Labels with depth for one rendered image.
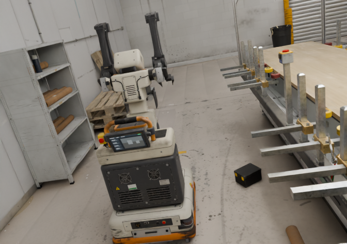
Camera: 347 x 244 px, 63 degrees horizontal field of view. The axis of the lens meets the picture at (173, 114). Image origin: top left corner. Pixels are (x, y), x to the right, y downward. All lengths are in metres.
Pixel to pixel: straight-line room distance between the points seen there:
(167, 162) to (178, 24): 7.38
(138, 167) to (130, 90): 0.58
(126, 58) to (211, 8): 7.02
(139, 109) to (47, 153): 1.50
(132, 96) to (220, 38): 7.15
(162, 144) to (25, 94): 1.80
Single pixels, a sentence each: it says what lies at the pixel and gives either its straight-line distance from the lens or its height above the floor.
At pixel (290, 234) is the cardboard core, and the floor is 0.07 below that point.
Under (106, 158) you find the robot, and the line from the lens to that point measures 2.02.
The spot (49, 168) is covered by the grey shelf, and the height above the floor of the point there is 0.24.
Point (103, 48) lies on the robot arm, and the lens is 2.40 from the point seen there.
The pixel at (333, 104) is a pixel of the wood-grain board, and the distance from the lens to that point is 1.92.
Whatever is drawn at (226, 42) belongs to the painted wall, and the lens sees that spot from 9.15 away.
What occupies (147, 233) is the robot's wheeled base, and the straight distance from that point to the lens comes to 2.22.
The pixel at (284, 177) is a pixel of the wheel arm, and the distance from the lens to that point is 1.31.
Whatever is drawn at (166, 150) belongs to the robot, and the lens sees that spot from 1.91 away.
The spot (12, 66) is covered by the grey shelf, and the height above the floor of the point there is 1.40.
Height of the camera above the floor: 1.58
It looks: 19 degrees down
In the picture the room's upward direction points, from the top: 12 degrees counter-clockwise
